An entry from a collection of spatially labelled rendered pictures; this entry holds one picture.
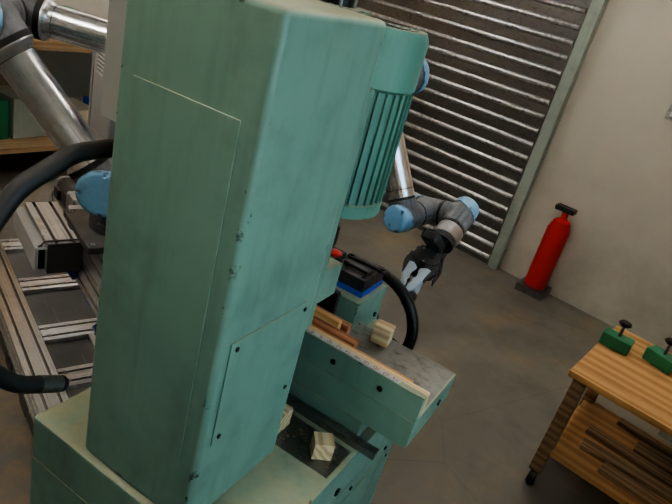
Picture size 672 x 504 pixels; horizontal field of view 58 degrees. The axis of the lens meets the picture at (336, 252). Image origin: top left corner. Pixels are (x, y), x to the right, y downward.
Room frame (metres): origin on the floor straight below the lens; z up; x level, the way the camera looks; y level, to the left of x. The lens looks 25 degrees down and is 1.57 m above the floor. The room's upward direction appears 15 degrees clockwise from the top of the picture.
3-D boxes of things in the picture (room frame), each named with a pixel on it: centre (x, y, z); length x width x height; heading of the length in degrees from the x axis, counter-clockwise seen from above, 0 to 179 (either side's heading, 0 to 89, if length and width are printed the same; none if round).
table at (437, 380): (1.12, 0.00, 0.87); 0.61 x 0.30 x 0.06; 65
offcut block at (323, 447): (0.83, -0.07, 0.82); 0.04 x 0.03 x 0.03; 104
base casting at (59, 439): (0.91, 0.09, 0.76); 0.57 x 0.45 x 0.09; 155
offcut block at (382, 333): (1.09, -0.14, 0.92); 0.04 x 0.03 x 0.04; 72
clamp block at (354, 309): (1.20, -0.04, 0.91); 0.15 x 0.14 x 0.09; 65
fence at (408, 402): (0.99, 0.06, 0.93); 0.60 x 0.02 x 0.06; 65
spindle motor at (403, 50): (1.02, 0.03, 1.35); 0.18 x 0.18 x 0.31
